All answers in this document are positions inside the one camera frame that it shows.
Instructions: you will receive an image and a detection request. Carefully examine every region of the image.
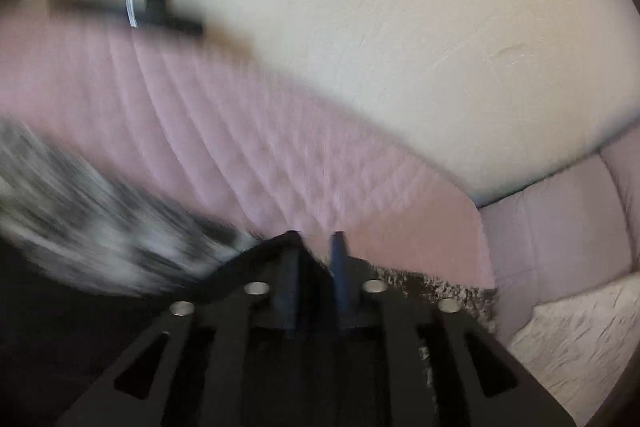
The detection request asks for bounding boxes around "white lace cloth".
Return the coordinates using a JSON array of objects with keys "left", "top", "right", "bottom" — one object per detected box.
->
[{"left": 507, "top": 272, "right": 640, "bottom": 425}]

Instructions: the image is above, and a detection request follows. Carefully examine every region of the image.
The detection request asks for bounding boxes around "black and white patterned blanket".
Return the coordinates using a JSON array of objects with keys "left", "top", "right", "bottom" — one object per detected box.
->
[{"left": 0, "top": 117, "right": 501, "bottom": 338}]

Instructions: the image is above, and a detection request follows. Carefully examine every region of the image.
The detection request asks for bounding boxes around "black garment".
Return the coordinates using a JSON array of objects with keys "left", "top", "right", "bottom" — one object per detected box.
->
[{"left": 0, "top": 229, "right": 436, "bottom": 427}]

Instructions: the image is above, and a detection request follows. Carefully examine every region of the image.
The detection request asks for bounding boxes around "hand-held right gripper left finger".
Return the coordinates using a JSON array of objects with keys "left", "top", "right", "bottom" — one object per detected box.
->
[{"left": 55, "top": 231, "right": 321, "bottom": 427}]

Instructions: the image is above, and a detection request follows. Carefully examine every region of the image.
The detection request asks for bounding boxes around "long black tool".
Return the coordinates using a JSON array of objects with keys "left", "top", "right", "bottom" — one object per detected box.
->
[{"left": 47, "top": 0, "right": 256, "bottom": 58}]

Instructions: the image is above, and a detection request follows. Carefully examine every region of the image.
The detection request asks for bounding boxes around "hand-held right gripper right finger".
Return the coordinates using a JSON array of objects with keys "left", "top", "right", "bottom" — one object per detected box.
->
[{"left": 327, "top": 231, "right": 576, "bottom": 427}]

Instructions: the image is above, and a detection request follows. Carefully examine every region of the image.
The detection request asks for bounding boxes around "pink padded sofa backrest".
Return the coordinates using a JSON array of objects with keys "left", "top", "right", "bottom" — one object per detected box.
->
[{"left": 477, "top": 117, "right": 640, "bottom": 348}]

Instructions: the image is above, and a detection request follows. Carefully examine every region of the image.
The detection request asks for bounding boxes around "pink quilted mattress cover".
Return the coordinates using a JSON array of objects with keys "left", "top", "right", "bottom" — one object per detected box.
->
[{"left": 0, "top": 14, "right": 496, "bottom": 293}]

